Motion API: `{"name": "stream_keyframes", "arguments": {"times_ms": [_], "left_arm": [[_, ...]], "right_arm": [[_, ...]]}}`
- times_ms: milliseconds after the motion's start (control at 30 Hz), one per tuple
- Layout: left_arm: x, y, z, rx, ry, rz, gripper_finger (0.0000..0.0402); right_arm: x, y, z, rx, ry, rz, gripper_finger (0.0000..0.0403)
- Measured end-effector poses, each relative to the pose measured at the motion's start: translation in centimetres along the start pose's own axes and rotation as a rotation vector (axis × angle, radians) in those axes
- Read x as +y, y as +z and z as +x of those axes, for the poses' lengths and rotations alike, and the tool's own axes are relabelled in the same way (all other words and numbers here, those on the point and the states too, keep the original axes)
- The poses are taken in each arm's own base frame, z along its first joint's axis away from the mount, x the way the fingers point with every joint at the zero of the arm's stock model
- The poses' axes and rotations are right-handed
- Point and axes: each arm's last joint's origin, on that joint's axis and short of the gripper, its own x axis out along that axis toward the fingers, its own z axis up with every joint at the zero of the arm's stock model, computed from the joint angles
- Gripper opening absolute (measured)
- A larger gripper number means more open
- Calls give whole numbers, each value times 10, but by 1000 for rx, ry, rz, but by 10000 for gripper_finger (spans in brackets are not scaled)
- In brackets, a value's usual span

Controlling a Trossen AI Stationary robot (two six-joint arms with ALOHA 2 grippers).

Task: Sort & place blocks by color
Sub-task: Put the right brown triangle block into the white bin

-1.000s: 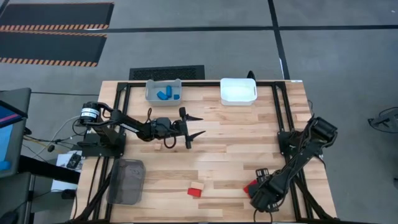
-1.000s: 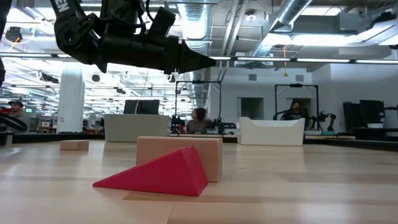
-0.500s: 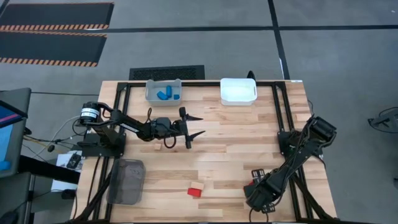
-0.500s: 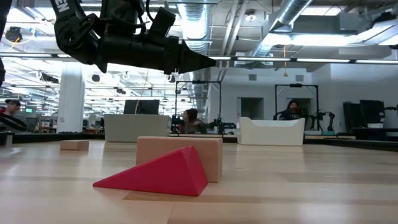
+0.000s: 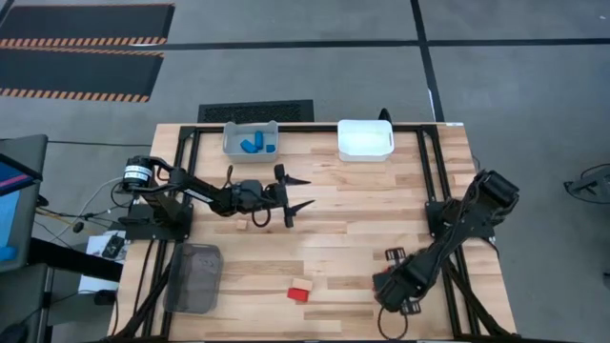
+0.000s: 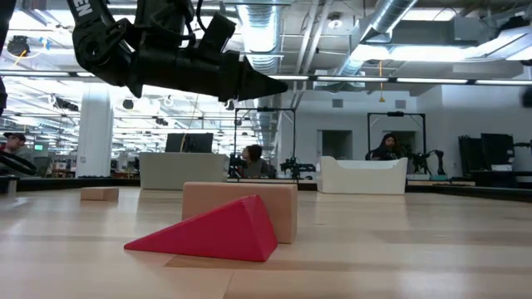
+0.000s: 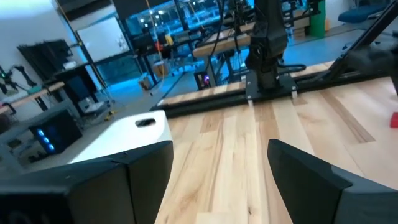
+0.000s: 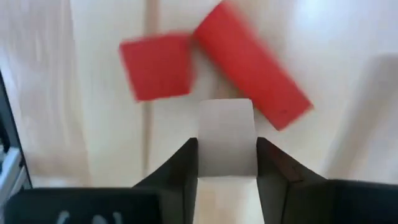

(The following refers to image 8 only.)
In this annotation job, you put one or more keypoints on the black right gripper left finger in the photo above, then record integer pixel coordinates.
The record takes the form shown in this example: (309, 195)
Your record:
(168, 189)

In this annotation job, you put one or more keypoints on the small red wooden block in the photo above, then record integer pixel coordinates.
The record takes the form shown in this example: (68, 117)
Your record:
(158, 67)

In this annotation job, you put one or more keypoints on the small tan wooden block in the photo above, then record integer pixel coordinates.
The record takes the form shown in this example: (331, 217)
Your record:
(227, 140)

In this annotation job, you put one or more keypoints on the long red wooden block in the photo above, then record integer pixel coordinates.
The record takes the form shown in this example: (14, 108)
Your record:
(252, 65)

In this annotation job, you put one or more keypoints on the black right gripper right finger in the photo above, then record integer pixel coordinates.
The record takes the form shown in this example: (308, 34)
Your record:
(295, 196)

